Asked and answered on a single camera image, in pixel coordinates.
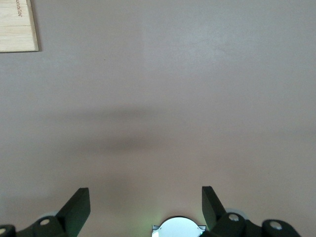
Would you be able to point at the wooden cutting board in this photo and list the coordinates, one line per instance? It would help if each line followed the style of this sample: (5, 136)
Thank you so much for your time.
(17, 29)

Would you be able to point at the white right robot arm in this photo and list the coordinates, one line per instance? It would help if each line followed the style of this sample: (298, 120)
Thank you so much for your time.
(177, 228)

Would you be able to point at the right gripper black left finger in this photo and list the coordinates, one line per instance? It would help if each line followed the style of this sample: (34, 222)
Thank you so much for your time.
(74, 217)

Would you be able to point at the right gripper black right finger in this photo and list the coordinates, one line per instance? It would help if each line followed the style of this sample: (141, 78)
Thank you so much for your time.
(217, 222)

